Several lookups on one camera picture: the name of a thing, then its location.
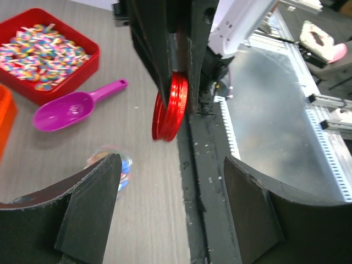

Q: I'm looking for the red lollipop box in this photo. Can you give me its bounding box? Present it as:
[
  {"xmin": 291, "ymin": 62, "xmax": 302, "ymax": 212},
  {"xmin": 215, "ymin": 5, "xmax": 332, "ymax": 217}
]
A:
[{"xmin": 1, "ymin": 8, "xmax": 100, "ymax": 105}]

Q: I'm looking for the purple plastic scoop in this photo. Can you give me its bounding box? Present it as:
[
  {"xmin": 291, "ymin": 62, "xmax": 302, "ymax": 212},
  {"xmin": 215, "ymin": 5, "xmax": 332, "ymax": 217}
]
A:
[{"xmin": 32, "ymin": 79, "xmax": 128, "ymax": 132}]

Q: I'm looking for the orange candy box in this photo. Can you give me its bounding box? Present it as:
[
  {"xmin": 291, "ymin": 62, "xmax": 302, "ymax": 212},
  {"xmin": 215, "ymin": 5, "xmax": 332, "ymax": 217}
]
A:
[{"xmin": 0, "ymin": 84, "xmax": 17, "ymax": 158}]

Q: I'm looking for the red jar lid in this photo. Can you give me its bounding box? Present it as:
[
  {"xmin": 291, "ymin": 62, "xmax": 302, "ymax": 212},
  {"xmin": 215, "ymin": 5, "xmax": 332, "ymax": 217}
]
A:
[{"xmin": 152, "ymin": 72, "xmax": 189, "ymax": 142}]

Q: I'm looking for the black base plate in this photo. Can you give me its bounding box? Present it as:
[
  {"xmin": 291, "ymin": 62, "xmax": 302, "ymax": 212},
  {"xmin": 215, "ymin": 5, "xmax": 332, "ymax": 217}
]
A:
[{"xmin": 177, "ymin": 113, "xmax": 241, "ymax": 263}]

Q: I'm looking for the clear plastic jar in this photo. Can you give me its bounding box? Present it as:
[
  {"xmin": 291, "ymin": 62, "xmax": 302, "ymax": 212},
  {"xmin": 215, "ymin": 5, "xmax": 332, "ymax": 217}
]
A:
[{"xmin": 84, "ymin": 144, "xmax": 134, "ymax": 201}]

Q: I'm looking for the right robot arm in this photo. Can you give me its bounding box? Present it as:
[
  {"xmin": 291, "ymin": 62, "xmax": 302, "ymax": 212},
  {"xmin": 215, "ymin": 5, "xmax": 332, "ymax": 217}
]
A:
[{"xmin": 126, "ymin": 0, "xmax": 274, "ymax": 112}]

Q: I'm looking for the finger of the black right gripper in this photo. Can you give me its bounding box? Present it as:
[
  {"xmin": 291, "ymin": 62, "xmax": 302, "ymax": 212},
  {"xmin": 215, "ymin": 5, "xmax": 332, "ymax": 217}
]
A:
[
  {"xmin": 126, "ymin": 1, "xmax": 179, "ymax": 106},
  {"xmin": 188, "ymin": 1, "xmax": 218, "ymax": 113}
]

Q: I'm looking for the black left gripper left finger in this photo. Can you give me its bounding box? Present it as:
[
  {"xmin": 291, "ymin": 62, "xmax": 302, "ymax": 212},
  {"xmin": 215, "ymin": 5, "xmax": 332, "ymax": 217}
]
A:
[{"xmin": 1, "ymin": 154, "xmax": 122, "ymax": 263}]

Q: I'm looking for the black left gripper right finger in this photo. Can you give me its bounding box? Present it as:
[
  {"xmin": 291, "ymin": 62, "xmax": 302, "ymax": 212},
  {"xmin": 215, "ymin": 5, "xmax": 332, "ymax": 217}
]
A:
[{"xmin": 224, "ymin": 157, "xmax": 351, "ymax": 263}]

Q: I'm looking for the aluminium rail frame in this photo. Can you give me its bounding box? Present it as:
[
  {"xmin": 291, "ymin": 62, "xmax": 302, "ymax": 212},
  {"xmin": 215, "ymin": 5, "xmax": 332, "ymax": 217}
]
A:
[{"xmin": 214, "ymin": 5, "xmax": 352, "ymax": 204}]

